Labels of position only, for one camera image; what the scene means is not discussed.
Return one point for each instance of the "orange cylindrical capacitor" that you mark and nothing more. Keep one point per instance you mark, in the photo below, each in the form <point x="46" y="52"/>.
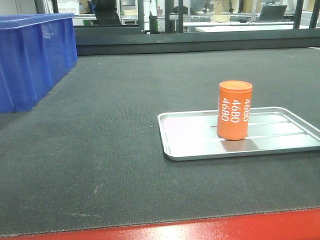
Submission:
<point x="234" y="104"/>

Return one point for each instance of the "black conveyor belt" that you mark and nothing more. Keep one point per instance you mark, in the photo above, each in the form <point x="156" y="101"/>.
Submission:
<point x="89" y="154"/>

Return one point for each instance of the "blue bin on conveyor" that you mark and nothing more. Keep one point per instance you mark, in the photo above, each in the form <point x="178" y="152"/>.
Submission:
<point x="36" y="52"/>

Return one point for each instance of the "silver metal tray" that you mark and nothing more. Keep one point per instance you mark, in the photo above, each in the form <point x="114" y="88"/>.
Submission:
<point x="206" y="134"/>

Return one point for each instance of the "white background desk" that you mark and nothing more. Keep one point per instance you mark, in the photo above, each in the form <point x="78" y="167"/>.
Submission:
<point x="215" y="27"/>

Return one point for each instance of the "black office chair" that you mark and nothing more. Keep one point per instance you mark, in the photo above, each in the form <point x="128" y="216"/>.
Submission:
<point x="106" y="12"/>

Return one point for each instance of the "grey laptop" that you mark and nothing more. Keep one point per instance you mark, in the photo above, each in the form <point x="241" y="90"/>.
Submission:
<point x="271" y="13"/>

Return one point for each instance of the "black far conveyor rail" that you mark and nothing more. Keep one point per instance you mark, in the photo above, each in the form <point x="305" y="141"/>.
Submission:
<point x="99" y="40"/>

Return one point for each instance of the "red conveyor frame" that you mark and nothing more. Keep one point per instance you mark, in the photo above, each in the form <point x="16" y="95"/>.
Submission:
<point x="285" y="225"/>

